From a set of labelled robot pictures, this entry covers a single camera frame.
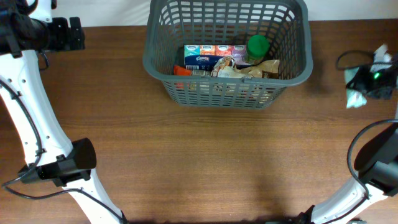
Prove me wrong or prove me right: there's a light green wipes packet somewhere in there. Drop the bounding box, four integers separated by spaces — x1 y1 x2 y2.
344 68 367 109

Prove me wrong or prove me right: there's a grey plastic basket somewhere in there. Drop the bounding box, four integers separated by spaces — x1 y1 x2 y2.
143 0 313 109

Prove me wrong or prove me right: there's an orange red pasta packet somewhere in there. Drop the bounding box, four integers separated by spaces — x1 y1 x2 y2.
174 65 211 77

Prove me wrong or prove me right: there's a green lid jar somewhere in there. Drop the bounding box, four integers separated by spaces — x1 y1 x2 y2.
243 34 270 65

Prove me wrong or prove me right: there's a Kleenex tissue multipack box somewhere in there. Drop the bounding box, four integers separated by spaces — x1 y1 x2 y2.
184 45 250 71

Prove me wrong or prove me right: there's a beige breadcrumb bag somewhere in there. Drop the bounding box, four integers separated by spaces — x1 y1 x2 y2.
210 56 280 79

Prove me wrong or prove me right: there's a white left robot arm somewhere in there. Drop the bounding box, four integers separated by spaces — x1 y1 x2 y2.
1 1 127 223

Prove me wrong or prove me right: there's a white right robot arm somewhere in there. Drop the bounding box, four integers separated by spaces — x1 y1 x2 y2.
294 50 397 223

